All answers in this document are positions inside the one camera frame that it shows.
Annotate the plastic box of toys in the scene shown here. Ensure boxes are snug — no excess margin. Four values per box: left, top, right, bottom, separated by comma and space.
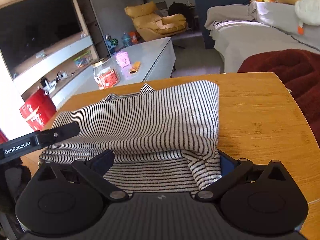
73, 51, 93, 68

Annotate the orange bag on floor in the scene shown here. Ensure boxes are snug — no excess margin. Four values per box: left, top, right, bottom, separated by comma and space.
129, 31, 138, 44

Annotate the white goose plush toy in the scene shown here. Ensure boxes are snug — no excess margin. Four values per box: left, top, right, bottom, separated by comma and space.
295, 0, 319, 35

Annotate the grey sofa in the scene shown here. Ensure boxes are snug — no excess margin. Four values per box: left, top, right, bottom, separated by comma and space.
209, 2, 319, 73

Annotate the blue robot toy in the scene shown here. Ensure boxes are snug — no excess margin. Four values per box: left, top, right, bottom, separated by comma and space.
105, 34, 119, 56

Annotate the glass jar red label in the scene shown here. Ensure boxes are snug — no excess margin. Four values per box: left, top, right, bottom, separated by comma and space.
92, 57, 120, 90

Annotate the yellow lounge armchair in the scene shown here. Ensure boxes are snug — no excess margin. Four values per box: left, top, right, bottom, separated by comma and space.
125, 1, 188, 42

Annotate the white tv cabinet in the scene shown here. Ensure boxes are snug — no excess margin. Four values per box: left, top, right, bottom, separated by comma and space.
1, 0, 109, 139

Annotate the dark red fleece jacket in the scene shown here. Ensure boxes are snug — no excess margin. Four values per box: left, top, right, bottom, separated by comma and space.
238, 49, 320, 142

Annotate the beige blanket on sofa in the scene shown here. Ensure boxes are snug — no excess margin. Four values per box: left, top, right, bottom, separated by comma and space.
204, 2, 257, 30

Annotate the blue water bottle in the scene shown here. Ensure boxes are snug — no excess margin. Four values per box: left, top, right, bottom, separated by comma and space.
121, 32, 132, 48

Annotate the orange snack packet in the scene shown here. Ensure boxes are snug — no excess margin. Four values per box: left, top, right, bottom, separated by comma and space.
130, 61, 141, 74

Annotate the grey striped garment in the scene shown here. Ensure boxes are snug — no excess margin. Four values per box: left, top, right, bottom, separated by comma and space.
39, 80, 222, 193

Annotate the red round appliance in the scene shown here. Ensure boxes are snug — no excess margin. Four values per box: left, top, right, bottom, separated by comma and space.
20, 88, 56, 131

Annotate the black television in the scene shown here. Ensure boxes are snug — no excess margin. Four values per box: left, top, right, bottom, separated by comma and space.
1, 0, 82, 78

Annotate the pink small box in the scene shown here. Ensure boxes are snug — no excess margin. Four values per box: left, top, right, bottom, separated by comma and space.
116, 51, 131, 68

